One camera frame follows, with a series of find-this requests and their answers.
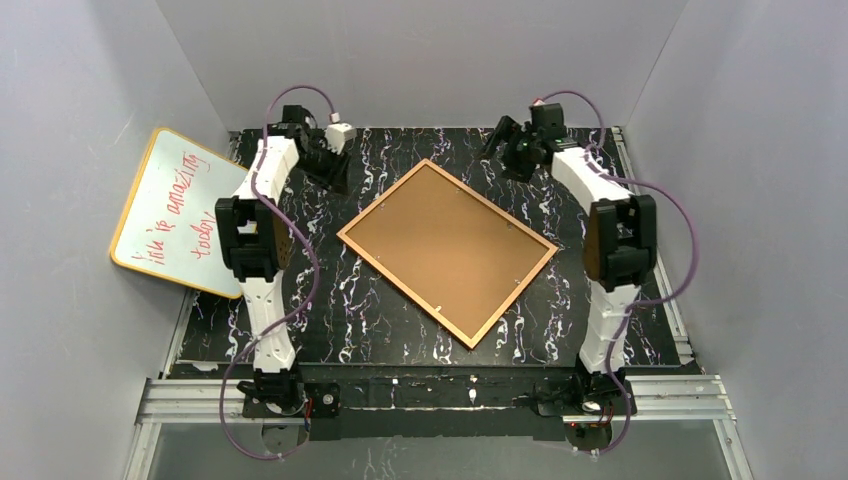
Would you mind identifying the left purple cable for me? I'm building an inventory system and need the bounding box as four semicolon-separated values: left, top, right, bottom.
218;84;339;462

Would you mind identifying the wooden picture frame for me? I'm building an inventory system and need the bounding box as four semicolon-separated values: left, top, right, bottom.
336;158;560;350

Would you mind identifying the purple cable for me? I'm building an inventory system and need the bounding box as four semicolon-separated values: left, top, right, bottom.
533;90;701;458
218;84;339;462

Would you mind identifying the whiteboard with red writing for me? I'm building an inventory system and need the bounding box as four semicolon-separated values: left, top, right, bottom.
110;128;247;299

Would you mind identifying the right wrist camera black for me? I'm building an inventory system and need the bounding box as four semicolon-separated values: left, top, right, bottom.
529;102;568;140

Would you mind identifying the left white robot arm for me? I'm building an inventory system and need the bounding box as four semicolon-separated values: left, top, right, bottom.
214;105;356;410

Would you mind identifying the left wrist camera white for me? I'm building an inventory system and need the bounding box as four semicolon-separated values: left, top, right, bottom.
324;112;357;155

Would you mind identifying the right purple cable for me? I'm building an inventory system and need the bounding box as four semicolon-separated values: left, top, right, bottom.
533;90;701;458

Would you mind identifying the aluminium rail base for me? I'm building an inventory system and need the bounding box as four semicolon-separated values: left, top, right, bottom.
124;375;752;479

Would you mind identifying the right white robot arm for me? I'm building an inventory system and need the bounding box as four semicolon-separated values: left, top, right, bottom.
478;115;657;409

